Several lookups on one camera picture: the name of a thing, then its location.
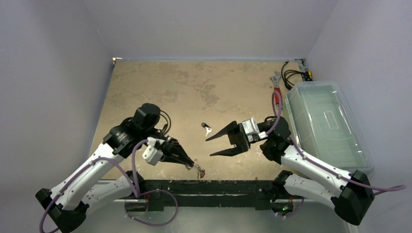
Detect key with black tag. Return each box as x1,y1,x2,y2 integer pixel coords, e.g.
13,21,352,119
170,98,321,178
201,122,212,138

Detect coiled black usb cable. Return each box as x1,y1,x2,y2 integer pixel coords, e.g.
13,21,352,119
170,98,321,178
157,109,172,137

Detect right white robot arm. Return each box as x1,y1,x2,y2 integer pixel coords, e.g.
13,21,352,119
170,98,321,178
206,116,375,226

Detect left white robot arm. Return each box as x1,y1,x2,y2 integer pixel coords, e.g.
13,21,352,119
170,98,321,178
36,103,195,233

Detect red handled adjustable wrench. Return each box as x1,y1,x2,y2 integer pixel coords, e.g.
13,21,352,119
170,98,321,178
270,71,282,106

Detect clear plastic storage bin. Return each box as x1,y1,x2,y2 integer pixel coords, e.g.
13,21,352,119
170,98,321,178
283,81,374,174

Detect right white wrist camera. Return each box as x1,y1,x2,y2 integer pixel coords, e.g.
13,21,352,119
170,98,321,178
241,117,268,143

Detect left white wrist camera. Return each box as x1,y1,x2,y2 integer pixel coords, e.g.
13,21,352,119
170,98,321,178
142,137,165,166

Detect aluminium frame rail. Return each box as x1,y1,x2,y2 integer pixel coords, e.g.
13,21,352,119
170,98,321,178
83,200,360,233

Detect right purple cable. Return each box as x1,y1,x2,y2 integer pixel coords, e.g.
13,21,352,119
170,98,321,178
265,90,407,219

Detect metal key organizer ring plate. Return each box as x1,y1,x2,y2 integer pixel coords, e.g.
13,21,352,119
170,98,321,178
185,163,206,180

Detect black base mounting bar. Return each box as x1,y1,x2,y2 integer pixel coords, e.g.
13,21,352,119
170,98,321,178
141,180,305,211

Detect black cable bundle in corner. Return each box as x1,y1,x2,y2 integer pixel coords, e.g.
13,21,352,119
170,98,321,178
281,61,313,90

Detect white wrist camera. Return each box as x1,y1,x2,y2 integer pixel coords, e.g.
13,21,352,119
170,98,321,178
142,137,165,166
241,117,268,143

